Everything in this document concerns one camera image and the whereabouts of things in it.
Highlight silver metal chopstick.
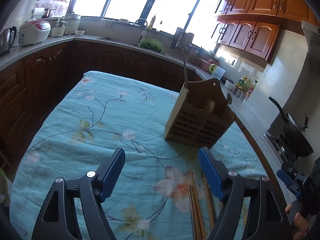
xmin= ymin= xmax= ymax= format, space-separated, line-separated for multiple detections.
xmin=181 ymin=48 xmax=188 ymax=90

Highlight upper wooden wall cabinets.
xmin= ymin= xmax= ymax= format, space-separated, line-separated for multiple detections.
xmin=212 ymin=0 xmax=319 ymax=62

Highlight wooden utensil holder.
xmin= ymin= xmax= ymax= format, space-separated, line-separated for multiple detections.
xmin=164 ymin=79 xmax=236 ymax=148

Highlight range hood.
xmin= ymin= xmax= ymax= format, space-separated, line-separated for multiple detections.
xmin=302 ymin=21 xmax=320 ymax=77

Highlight black wok pan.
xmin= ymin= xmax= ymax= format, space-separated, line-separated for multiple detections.
xmin=268 ymin=96 xmax=314 ymax=158

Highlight stainless electric kettle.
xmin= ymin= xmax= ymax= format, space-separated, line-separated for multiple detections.
xmin=0 ymin=26 xmax=17 ymax=57

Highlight teal floral tablecloth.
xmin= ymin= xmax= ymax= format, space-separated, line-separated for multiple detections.
xmin=10 ymin=71 xmax=265 ymax=239

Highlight green colander with vegetables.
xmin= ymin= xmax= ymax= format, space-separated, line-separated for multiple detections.
xmin=139 ymin=38 xmax=163 ymax=53

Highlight white pink rice cooker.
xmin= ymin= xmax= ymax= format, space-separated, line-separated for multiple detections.
xmin=18 ymin=20 xmax=51 ymax=46

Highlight clear measuring jug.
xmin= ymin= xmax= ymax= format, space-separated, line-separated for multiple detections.
xmin=211 ymin=66 xmax=226 ymax=80

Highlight yellow oil bottle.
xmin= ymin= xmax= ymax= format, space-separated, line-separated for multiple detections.
xmin=236 ymin=76 xmax=251 ymax=93

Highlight person right hand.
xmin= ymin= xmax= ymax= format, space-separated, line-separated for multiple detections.
xmin=293 ymin=212 xmax=309 ymax=240

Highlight knife rack on counter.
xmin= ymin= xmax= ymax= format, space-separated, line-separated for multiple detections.
xmin=170 ymin=27 xmax=194 ymax=51

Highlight white cooking pot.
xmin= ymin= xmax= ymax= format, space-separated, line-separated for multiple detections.
xmin=64 ymin=13 xmax=81 ymax=35

